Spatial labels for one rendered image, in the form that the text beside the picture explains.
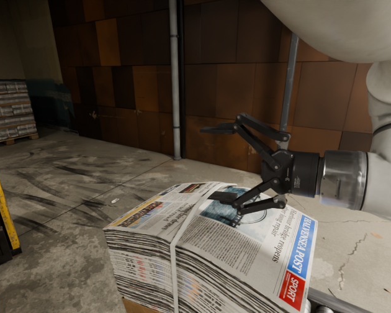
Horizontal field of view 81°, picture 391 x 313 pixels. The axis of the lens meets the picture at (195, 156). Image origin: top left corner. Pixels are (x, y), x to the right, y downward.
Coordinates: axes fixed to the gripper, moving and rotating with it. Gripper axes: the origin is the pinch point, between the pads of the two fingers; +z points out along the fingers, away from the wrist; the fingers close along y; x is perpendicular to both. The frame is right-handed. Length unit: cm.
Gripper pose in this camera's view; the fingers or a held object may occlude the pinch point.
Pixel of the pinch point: (209, 162)
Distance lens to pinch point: 47.9
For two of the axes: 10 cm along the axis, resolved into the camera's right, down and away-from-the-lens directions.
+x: 5.1, -2.7, 8.2
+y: 0.5, 9.6, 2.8
